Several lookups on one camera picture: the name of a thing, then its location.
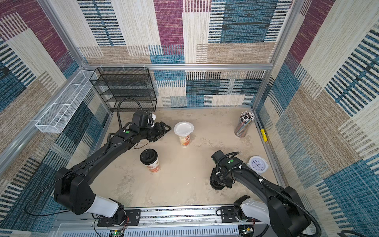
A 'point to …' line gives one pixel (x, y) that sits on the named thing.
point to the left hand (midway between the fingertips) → (169, 130)
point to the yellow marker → (264, 135)
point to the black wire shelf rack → (114, 84)
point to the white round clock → (258, 164)
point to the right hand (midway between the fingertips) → (219, 183)
